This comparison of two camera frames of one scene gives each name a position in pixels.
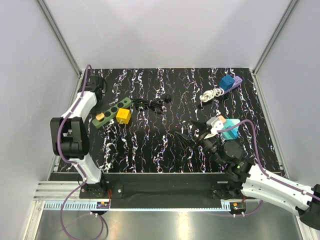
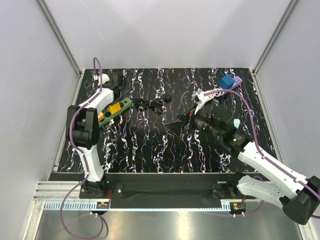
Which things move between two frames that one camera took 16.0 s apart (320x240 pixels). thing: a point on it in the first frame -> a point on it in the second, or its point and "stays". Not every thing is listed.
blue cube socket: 226,82 stays
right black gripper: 202,128 -> 176,127
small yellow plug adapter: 99,116 stays
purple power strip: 238,81 stays
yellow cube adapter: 123,116 -> 114,108
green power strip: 112,112 stays
